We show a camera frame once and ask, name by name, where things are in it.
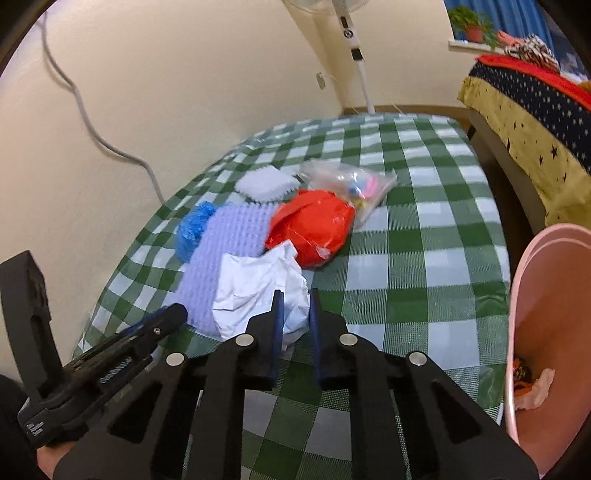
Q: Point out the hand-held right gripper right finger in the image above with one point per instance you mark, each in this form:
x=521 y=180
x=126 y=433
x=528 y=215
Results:
x=315 y=323

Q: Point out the potted green plant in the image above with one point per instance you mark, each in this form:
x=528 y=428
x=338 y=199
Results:
x=474 y=32

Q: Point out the dark floral cloth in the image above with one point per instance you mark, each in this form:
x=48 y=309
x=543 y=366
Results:
x=521 y=369

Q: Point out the red blanket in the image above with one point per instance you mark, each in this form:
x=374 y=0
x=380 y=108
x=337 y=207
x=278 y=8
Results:
x=503 y=62

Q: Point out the crumpled white tissue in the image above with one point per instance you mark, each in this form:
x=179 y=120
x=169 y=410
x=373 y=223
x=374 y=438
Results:
x=538 y=390

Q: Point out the white wall plug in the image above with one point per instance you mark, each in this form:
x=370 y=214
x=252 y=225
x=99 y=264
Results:
x=322 y=81

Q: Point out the white plastic bag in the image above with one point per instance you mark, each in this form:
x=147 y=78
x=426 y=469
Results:
x=249 y=290

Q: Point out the pink cloth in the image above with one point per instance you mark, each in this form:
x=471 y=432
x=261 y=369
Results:
x=505 y=37

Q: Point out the white window sill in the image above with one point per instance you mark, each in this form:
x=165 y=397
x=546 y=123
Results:
x=461 y=43

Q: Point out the star print blanket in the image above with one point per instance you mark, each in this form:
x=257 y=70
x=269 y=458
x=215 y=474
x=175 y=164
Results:
x=521 y=115

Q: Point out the green checkered tablecloth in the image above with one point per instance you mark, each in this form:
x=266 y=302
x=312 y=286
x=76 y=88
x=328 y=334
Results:
x=415 y=258

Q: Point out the pink plastic bin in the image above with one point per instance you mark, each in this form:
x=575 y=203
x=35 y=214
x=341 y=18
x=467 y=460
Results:
x=554 y=300

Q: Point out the orange pillow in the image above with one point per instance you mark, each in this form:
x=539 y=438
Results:
x=586 y=86

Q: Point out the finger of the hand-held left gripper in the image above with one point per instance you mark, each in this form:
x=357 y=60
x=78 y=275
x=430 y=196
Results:
x=147 y=330
x=129 y=371

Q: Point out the small pale textured pad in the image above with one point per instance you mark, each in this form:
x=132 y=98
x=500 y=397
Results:
x=265 y=184

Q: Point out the lavender textured mat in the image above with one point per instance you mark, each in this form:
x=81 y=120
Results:
x=226 y=240

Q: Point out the blue curtain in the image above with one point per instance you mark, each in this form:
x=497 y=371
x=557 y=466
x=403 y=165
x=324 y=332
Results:
x=512 y=14

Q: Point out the orange plastic bag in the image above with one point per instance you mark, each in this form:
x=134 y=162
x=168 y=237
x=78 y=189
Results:
x=314 y=226

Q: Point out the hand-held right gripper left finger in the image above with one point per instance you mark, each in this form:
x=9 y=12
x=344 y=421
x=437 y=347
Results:
x=278 y=323

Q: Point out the white standing fan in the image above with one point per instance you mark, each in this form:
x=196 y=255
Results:
x=355 y=50

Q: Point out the blue plastic bag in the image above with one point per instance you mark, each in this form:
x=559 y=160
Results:
x=191 y=230

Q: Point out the clear plastic bag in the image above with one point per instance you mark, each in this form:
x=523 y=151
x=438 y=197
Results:
x=341 y=177

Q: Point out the black white striped cloth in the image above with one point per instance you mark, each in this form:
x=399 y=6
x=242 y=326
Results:
x=533 y=48

